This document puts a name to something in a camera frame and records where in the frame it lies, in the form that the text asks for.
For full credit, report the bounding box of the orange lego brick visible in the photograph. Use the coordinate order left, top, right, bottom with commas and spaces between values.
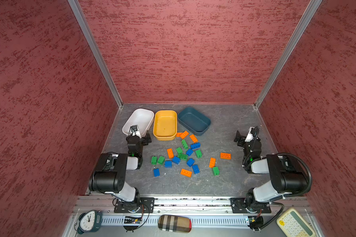
220, 153, 231, 160

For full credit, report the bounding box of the green long lego brick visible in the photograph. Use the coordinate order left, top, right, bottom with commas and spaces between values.
182, 139, 188, 149

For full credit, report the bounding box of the orange lego bottom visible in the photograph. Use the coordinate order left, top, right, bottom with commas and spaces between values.
180, 169, 192, 178

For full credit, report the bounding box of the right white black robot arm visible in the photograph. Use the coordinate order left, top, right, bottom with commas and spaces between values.
234, 126, 313, 212

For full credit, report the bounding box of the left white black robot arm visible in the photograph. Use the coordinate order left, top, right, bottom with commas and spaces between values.
88, 125, 151, 213

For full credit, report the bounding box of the white plastic container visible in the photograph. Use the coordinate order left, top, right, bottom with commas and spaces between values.
122, 108, 154, 138

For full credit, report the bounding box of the yellow plastic container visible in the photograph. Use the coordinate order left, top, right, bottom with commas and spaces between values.
153, 110, 178, 141

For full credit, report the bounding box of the orange lego by yellow bin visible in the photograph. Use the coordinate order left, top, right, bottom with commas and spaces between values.
180, 131, 189, 139

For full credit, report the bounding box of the green flat lego plate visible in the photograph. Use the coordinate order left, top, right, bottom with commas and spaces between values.
178, 153, 188, 161

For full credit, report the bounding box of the green small lego centre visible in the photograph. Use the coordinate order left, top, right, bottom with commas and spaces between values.
195, 150, 203, 158

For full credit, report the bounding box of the blue long lego brick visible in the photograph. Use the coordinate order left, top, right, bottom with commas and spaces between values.
190, 143, 201, 150

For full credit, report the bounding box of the blue small lego centre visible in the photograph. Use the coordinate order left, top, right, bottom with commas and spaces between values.
186, 149, 194, 156

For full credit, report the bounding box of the teal plastic container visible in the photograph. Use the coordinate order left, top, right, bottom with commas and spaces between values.
178, 107, 211, 136

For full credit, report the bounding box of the plaid fabric case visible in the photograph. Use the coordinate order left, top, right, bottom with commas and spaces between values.
158, 215, 192, 233

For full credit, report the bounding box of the teal analog clock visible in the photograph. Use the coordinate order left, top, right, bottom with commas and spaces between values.
76, 210, 102, 235

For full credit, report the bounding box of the yellow calculator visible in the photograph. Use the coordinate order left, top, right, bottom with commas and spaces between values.
276, 208, 316, 237

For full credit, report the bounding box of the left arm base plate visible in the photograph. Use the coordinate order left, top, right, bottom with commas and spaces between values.
114, 197, 155, 214

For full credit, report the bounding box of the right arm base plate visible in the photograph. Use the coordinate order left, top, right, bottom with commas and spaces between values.
230, 197, 272, 214

